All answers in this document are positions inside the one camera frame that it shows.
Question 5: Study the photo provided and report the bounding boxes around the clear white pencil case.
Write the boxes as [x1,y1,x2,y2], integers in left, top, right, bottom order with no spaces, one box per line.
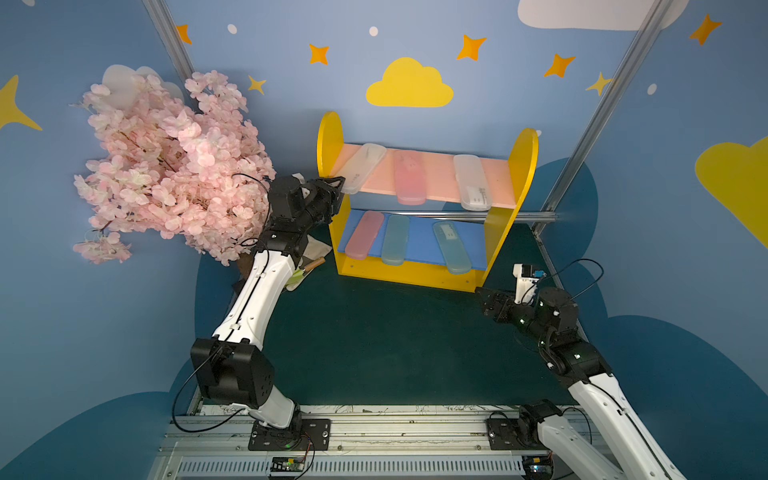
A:
[338,143,387,195]

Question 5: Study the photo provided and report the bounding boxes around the pink pencil case shelf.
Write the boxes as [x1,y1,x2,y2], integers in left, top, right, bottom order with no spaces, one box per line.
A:
[394,150,427,206]
[345,211,385,260]

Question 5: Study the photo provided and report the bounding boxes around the white pencil case with label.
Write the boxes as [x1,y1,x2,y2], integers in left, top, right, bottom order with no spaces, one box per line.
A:
[453,154,492,211]

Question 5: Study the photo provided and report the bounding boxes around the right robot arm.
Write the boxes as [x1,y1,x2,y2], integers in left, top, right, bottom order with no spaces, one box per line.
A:
[476,287,684,479]

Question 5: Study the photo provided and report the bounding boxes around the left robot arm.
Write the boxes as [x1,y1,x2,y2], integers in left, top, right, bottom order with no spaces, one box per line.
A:
[190,176,345,429]

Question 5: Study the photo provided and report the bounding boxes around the teal pencil case with label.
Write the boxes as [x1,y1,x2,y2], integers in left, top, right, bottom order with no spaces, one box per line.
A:
[433,221,472,275]

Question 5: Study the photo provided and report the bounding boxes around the green pencil case lower shelf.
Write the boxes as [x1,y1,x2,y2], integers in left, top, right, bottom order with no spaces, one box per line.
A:
[381,215,410,266]

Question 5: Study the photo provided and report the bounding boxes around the yellow shelf unit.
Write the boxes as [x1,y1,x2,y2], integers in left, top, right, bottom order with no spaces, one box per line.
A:
[317,112,539,292]

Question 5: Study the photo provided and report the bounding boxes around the white work glove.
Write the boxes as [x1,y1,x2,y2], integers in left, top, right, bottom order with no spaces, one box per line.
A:
[285,236,332,292]

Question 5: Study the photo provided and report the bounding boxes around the pink blossom tree crown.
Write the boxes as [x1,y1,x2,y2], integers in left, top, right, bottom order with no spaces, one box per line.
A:
[73,71,276,265]

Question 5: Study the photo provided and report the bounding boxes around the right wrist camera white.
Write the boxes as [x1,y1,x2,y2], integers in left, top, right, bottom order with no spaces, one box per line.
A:
[513,263,547,304]

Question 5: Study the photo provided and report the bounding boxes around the green garden trowel wooden handle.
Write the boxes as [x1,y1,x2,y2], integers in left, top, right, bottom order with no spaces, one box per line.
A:
[302,257,326,276]

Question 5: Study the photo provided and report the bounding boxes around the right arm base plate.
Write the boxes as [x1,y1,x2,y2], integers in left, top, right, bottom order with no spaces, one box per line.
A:
[486,416,546,451]

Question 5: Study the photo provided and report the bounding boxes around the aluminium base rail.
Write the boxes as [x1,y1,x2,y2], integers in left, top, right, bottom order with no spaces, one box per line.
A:
[146,403,667,480]

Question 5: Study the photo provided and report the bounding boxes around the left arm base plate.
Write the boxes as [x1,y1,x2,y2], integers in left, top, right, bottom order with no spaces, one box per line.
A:
[247,418,332,452]

